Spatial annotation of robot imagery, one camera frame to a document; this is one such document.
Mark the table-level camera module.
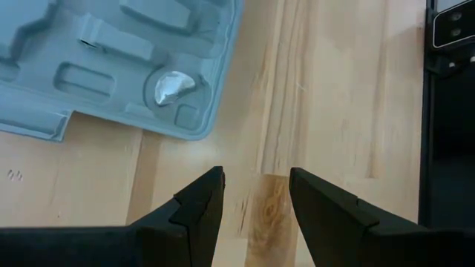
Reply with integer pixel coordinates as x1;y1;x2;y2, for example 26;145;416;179
432;0;475;50

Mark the crumpled silver foil piece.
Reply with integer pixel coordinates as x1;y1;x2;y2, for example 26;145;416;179
154;70;197;107

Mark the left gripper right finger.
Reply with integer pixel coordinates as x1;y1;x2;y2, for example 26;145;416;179
289;166;475;267

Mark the black aluminium table frame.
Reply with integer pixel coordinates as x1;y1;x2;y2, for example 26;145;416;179
418;0;475;229

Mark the grey plastic tool case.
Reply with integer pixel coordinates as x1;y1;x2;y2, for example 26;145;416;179
0;0;246;142

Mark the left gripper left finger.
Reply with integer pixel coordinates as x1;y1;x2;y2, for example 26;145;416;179
0;165;226;267

